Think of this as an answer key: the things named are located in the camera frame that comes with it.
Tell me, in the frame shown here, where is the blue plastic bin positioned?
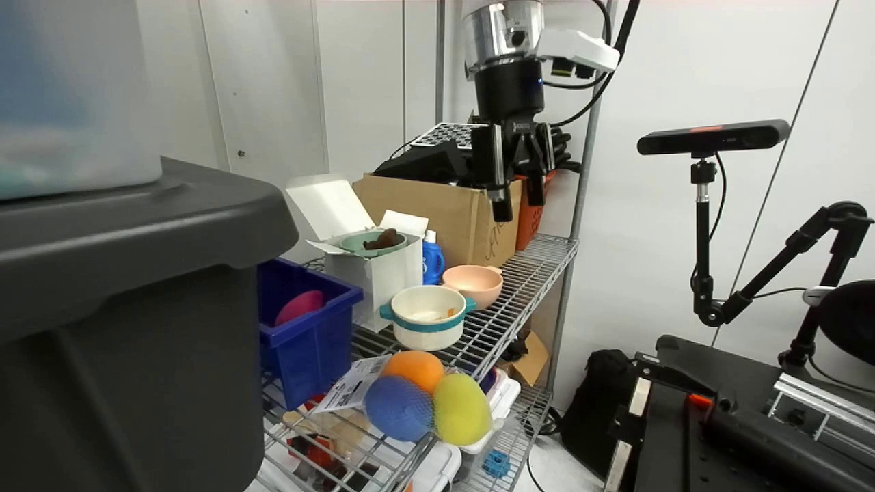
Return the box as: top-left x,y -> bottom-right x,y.
254,258 -> 366,410

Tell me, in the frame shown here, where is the clear plastic storage bin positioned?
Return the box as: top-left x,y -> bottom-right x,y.
0,0 -> 168,202

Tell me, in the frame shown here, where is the orange fuzzy ball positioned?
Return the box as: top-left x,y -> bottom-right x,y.
381,350 -> 448,396

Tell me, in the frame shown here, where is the blue gear toy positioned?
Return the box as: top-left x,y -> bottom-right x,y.
478,450 -> 514,482

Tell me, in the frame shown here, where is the black backpack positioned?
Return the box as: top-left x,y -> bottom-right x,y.
559,348 -> 640,477

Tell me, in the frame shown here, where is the beige bowl with tabs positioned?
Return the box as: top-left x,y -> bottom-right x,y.
440,262 -> 507,313

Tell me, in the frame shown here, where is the red item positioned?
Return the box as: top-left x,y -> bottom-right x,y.
288,433 -> 348,471

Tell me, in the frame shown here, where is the aluminium extrusion rail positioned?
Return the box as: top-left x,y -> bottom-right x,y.
770,369 -> 875,441

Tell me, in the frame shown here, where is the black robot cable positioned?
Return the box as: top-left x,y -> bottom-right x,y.
541,0 -> 646,132

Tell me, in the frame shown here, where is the light-green bowl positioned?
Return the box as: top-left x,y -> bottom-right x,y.
332,228 -> 418,262

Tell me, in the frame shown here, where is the white open box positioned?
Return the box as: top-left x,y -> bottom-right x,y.
281,172 -> 433,337

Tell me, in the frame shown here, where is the large brown cardboard box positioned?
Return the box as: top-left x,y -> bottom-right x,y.
354,172 -> 551,268

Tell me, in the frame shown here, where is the pink item in bin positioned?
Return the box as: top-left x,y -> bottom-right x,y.
272,288 -> 329,329

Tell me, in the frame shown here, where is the black perforated table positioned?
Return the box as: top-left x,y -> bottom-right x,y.
604,332 -> 875,492

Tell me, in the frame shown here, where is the dark grey storage tote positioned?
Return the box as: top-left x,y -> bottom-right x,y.
0,157 -> 302,492

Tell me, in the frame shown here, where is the white printed label card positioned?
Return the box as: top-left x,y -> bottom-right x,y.
313,352 -> 395,418

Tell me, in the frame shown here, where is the black stereo camera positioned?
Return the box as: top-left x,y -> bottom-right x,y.
636,119 -> 794,158

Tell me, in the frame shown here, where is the blue bottle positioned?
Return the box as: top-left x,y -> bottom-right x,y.
421,228 -> 448,288

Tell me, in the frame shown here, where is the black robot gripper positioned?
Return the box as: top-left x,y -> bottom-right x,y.
467,60 -> 560,225

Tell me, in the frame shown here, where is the blue fuzzy ball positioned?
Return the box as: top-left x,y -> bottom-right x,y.
363,374 -> 435,445

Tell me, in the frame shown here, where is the metal wire shelf rack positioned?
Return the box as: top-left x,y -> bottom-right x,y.
245,0 -> 610,492

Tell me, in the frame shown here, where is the black articulated camera stand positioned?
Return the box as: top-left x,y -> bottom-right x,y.
688,154 -> 873,372

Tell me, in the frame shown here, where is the black rounded object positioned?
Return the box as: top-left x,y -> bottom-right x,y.
813,276 -> 875,369

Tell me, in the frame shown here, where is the orange handled black clamp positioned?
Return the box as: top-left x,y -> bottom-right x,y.
638,358 -> 734,421

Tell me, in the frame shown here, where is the brown doll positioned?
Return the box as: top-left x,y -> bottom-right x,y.
362,228 -> 409,255

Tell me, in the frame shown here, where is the cream bowl with teal trim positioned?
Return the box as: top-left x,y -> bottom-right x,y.
377,284 -> 478,352

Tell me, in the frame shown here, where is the black cloth bag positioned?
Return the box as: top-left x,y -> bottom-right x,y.
372,135 -> 478,186

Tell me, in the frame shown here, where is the yellow fuzzy ball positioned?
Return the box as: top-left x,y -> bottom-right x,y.
430,372 -> 496,450

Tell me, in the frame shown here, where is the brown cardboard piece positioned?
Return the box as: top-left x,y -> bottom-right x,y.
503,329 -> 556,392

